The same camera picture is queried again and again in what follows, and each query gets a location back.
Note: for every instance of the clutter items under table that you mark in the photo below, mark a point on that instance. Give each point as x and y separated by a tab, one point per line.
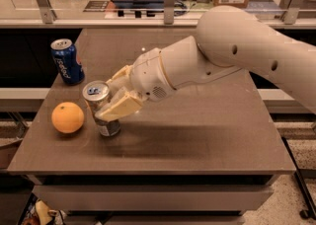
38	213

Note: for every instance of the orange fruit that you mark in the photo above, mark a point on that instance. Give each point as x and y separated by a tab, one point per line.
67	117

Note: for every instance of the right metal railing post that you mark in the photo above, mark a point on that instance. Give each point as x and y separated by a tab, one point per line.
290	10

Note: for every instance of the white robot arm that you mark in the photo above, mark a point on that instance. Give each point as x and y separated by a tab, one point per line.
226	40

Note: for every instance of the metal railing post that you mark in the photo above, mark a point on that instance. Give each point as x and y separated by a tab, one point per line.
46	12
290	10
169	12

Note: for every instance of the silver redbull can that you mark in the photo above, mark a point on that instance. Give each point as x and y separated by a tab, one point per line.
96	95

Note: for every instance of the blue pepsi can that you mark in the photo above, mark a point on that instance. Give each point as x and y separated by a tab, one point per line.
64	54

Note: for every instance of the left metal railing post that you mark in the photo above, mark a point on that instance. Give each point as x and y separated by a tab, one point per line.
46	12

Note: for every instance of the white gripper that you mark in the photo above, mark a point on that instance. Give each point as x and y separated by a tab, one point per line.
148	75

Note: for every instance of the middle metal railing post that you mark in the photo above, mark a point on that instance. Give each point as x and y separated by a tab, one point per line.
169	12

